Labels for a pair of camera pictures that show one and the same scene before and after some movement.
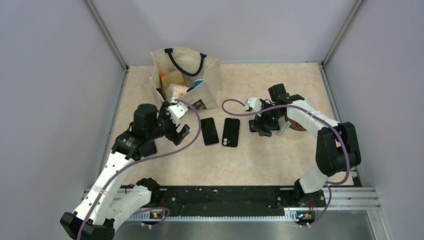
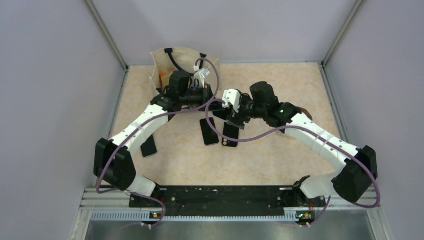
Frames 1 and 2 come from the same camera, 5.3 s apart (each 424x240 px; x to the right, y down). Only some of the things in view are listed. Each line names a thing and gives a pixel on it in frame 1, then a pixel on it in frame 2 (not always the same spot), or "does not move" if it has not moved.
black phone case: (231, 132) does not move
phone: (251, 122) -> (221, 114)
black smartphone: (209, 132) does not move
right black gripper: (261, 120) -> (243, 99)
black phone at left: (150, 149) does not move
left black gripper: (166, 114) -> (207, 93)
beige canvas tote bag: (194, 77) does not move
